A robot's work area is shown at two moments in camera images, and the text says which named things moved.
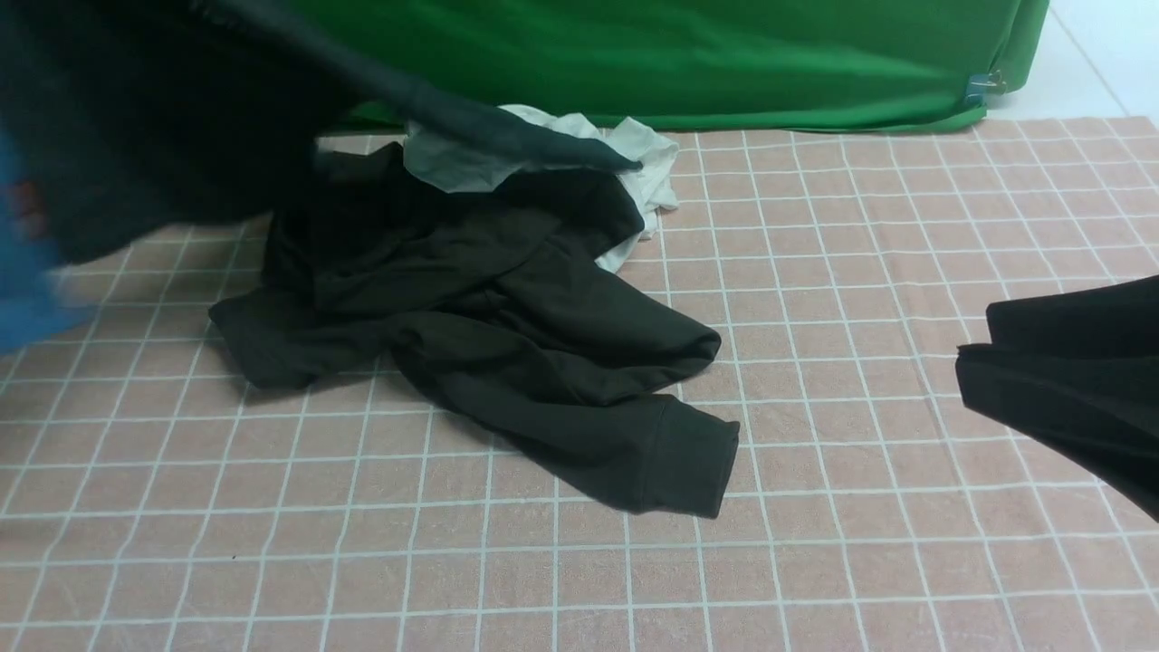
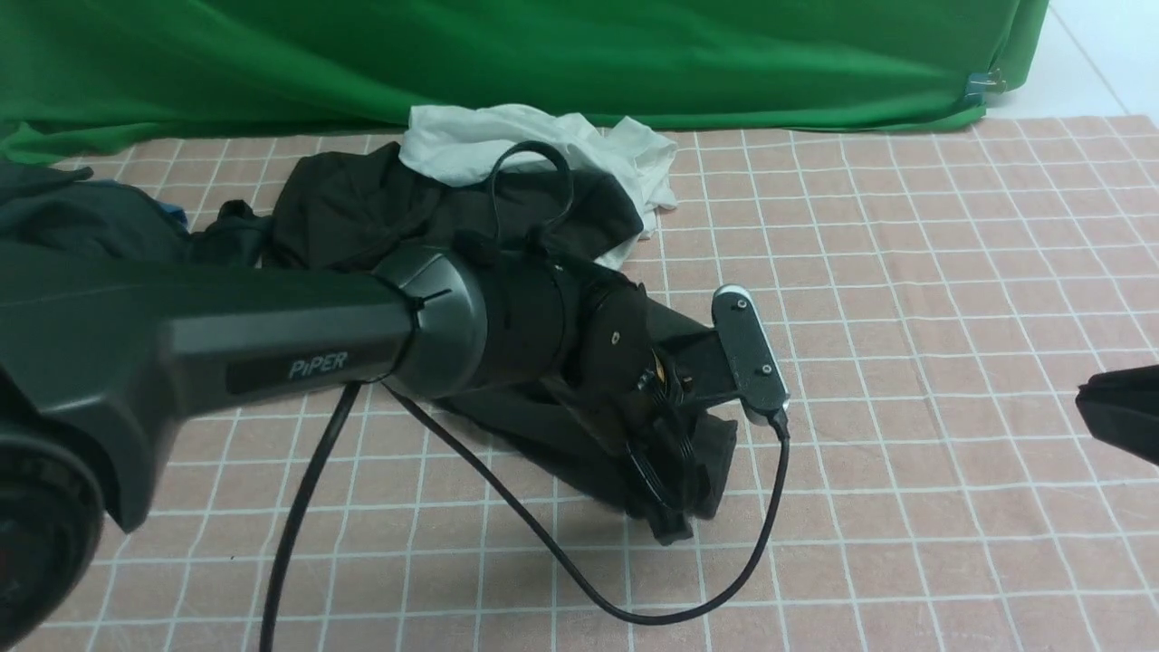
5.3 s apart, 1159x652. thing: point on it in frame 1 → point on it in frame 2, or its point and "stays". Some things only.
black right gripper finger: [1077, 369] → [1122, 407]
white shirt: [455, 166] stays
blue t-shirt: [33, 306] → [176, 211]
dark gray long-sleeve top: [492, 302] stays
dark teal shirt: [137, 116] → [55, 208]
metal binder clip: [982, 87] stays
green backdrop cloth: [699, 64] stays
